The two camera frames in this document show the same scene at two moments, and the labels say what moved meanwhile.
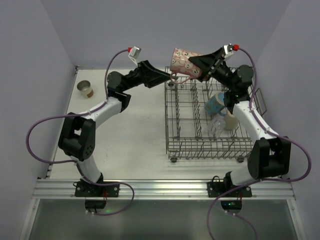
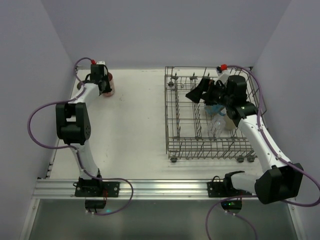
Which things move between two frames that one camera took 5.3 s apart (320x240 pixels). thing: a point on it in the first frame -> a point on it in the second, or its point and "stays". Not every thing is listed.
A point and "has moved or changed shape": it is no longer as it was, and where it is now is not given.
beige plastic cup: x=230 y=122 stays
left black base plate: x=82 y=189 stays
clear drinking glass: x=216 y=124 stays
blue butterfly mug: x=214 y=105 stays
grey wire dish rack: x=200 y=124 stays
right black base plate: x=215 y=189 stays
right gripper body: x=215 y=64 -> x=208 y=90
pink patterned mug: x=182 y=69 has moved or changed shape
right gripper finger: x=207 y=62 -> x=195 y=94
